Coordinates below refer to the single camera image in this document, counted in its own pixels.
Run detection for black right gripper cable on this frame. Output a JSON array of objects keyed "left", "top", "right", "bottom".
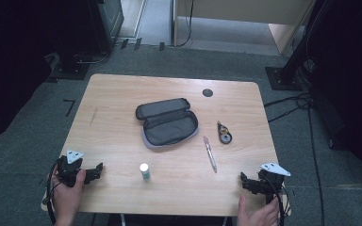
[{"left": 258, "top": 176, "right": 291, "bottom": 226}]

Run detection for light wooden desk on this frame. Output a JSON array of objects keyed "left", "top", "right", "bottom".
[{"left": 171, "top": 0, "right": 317, "bottom": 57}]

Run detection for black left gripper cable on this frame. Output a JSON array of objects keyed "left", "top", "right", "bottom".
[{"left": 45, "top": 158, "right": 64, "bottom": 226}]

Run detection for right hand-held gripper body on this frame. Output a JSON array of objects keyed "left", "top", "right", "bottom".
[{"left": 254, "top": 162, "right": 292, "bottom": 205}]

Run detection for person's right hand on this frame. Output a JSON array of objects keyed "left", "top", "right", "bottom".
[{"left": 237, "top": 195, "right": 281, "bottom": 226}]

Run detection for black floor cables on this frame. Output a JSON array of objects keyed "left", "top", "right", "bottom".
[{"left": 263, "top": 56, "right": 328, "bottom": 226}]

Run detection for black stand with square base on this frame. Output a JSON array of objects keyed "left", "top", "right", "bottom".
[{"left": 43, "top": 0, "right": 91, "bottom": 81}]

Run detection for black hanging cable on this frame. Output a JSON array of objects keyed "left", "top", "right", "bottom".
[{"left": 178, "top": 0, "right": 196, "bottom": 49}]

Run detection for clear pen with pink grip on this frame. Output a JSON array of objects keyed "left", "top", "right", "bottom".
[{"left": 203, "top": 135, "right": 218, "bottom": 174}]

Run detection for person's left hand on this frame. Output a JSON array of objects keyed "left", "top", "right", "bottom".
[{"left": 51, "top": 165, "right": 87, "bottom": 222}]

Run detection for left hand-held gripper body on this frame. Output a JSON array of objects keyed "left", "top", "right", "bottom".
[{"left": 56, "top": 149, "right": 86, "bottom": 188}]

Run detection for dark cabinet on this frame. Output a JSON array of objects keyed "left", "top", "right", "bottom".
[{"left": 86, "top": 0, "right": 125, "bottom": 55}]

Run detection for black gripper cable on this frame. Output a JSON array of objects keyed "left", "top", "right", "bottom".
[
  {"left": 258, "top": 176, "right": 291, "bottom": 226},
  {"left": 45, "top": 158, "right": 64, "bottom": 226}
]

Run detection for grey open pencil case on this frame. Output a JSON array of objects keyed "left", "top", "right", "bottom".
[{"left": 135, "top": 97, "right": 201, "bottom": 150}]

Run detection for black slanted stand with base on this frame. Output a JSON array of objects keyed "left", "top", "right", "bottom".
[{"left": 264, "top": 0, "right": 331, "bottom": 92}]

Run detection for white and green glue stick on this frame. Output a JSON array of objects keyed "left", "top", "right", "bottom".
[{"left": 139, "top": 162, "right": 152, "bottom": 182}]

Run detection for black correction tape dispenser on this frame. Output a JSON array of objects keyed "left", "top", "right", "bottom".
[{"left": 216, "top": 121, "right": 234, "bottom": 145}]

